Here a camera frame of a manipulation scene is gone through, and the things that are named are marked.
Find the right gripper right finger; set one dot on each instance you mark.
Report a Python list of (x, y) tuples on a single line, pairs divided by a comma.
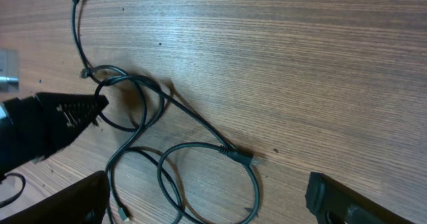
[(334, 203)]

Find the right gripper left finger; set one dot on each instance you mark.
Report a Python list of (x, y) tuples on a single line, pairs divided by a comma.
[(83, 202)]

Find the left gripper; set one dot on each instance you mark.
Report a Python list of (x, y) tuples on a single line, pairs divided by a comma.
[(65, 117)]

